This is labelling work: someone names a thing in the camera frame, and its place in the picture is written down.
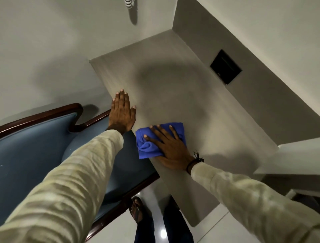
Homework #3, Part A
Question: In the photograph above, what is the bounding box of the person's left hand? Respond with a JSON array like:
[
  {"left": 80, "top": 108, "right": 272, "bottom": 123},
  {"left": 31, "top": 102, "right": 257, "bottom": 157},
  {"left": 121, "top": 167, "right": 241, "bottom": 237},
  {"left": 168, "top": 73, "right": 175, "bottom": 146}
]
[{"left": 108, "top": 89, "right": 137, "bottom": 136}]

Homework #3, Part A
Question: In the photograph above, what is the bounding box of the person's right hand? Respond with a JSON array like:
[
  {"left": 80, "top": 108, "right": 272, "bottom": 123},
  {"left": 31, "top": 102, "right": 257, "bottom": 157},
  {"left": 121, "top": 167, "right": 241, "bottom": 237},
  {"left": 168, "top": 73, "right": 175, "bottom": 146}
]
[{"left": 143, "top": 124, "right": 196, "bottom": 171}]

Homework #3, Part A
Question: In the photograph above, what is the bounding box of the blue cleaning cloth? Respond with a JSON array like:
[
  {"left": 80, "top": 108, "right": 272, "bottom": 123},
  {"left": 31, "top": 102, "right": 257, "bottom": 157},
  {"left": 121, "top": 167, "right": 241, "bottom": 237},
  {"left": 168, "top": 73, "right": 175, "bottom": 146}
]
[{"left": 135, "top": 122, "right": 187, "bottom": 160}]

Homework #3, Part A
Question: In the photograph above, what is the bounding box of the person's left forearm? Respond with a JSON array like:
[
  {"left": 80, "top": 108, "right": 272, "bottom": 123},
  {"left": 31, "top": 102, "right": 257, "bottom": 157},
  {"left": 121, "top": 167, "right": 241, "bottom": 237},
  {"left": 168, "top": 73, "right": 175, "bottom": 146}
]
[{"left": 0, "top": 129, "right": 124, "bottom": 243}]

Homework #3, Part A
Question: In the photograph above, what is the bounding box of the person's right forearm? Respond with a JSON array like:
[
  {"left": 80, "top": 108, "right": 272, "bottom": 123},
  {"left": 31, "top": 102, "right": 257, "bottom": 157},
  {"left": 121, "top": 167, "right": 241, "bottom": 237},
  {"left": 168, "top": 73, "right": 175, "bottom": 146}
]
[{"left": 190, "top": 162, "right": 320, "bottom": 243}]

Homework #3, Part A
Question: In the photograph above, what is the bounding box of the black thread wristband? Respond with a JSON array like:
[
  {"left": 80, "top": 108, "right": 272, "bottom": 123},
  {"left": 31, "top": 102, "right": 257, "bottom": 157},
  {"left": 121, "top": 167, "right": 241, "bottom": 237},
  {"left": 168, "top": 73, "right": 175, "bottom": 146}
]
[{"left": 185, "top": 151, "right": 204, "bottom": 175}]

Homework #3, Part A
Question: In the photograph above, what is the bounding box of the brown sandal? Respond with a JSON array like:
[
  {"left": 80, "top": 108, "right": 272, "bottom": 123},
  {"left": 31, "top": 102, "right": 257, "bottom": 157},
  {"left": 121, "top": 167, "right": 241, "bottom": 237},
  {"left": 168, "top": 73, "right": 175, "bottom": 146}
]
[{"left": 129, "top": 196, "right": 151, "bottom": 225}]

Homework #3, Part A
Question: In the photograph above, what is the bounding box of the person's right leg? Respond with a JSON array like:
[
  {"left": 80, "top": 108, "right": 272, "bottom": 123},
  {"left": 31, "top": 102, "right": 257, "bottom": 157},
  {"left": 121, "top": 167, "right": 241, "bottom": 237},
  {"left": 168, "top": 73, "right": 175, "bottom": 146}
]
[{"left": 163, "top": 195, "right": 194, "bottom": 243}]

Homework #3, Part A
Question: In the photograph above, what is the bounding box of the person's leg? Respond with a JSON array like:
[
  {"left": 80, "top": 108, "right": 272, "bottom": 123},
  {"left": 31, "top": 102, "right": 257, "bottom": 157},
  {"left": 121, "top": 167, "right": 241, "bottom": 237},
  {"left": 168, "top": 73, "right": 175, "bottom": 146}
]
[
  {"left": 163, "top": 195, "right": 194, "bottom": 243},
  {"left": 134, "top": 211, "right": 156, "bottom": 243}
]

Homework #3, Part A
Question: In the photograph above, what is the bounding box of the person's left leg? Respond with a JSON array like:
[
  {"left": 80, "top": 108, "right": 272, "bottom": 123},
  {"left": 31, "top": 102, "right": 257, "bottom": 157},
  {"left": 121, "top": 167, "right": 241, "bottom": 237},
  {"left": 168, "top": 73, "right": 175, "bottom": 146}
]
[{"left": 134, "top": 211, "right": 156, "bottom": 243}]

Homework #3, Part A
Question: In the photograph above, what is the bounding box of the black square wall box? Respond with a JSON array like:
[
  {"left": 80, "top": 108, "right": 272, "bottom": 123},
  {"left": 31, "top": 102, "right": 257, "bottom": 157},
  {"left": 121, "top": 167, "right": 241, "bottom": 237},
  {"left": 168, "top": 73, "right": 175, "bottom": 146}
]
[{"left": 210, "top": 49, "right": 242, "bottom": 85}]

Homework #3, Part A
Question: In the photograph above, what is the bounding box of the blue armchair with wooden frame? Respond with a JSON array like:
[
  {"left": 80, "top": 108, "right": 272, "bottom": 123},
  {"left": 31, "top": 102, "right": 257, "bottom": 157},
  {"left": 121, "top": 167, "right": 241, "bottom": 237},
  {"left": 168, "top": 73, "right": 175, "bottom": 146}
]
[{"left": 0, "top": 103, "right": 161, "bottom": 242}]

